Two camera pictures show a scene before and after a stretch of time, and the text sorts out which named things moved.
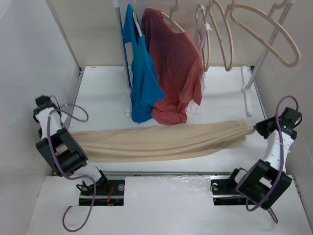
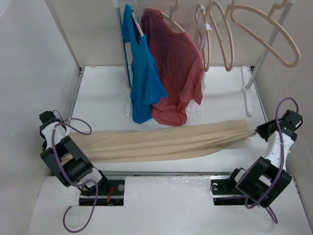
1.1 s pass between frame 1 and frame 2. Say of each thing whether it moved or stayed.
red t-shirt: stayed
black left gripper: moved
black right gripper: stayed
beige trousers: stayed
